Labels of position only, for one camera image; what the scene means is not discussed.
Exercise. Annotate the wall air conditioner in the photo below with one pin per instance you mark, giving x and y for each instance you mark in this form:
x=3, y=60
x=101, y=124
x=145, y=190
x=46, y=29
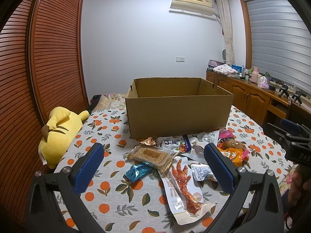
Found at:
x=203, y=7

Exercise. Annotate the white wall switch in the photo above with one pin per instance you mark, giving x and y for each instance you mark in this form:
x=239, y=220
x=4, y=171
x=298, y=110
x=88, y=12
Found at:
x=180, y=59

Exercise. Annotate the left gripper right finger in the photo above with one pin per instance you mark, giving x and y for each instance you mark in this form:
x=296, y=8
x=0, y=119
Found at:
x=254, y=203

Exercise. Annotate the clear sesame bar packet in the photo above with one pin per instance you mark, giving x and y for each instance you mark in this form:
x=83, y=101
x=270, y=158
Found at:
x=152, y=156

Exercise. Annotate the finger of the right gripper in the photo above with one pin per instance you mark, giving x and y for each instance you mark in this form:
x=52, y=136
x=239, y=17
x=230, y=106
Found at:
x=281, y=136
x=290, y=127

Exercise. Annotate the pink snack packet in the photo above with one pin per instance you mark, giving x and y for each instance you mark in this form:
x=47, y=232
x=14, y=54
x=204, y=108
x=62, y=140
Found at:
x=225, y=134

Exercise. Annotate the white blue duck snack bag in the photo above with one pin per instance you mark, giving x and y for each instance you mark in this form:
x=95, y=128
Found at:
x=183, y=143

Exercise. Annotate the silver back label pouch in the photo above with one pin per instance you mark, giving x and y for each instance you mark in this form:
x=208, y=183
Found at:
x=202, y=172

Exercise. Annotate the folded floral cloth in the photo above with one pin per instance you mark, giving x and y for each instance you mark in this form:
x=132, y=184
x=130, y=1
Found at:
x=225, y=69

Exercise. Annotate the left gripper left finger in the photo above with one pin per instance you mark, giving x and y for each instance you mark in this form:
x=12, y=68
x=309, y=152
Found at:
x=43, y=213

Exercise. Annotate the chicken feet snack packet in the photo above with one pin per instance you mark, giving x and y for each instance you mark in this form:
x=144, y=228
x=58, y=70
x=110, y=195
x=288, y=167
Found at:
x=184, y=196

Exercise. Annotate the pink bottle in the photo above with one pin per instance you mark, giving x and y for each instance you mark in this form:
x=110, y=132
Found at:
x=254, y=76

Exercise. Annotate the grey window blind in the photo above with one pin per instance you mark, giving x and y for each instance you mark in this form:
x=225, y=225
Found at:
x=280, y=42

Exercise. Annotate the brown cardboard box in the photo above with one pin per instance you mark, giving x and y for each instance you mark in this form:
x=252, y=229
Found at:
x=175, y=106

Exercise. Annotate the copper foil snack packet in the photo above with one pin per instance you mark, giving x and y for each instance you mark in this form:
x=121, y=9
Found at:
x=148, y=142

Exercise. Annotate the wooden sideboard cabinet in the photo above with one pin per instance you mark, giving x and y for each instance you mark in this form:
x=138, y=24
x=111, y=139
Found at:
x=263, y=106

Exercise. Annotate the wooden louvre wardrobe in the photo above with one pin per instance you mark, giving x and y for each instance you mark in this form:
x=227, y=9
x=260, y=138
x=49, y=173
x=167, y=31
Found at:
x=41, y=68

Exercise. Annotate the right hand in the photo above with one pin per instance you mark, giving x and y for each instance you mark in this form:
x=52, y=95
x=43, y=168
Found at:
x=297, y=186

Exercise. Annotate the blue foil snack packet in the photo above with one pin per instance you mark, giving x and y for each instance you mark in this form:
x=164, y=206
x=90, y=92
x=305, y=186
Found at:
x=137, y=171

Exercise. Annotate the orange snack packet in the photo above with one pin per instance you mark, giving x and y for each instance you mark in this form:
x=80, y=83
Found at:
x=234, y=150

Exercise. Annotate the floral quilt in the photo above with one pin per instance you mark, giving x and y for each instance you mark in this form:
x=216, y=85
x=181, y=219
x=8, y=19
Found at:
x=106, y=102

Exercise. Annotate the cream curtain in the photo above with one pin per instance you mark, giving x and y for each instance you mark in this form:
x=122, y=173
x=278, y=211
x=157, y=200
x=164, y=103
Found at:
x=226, y=23

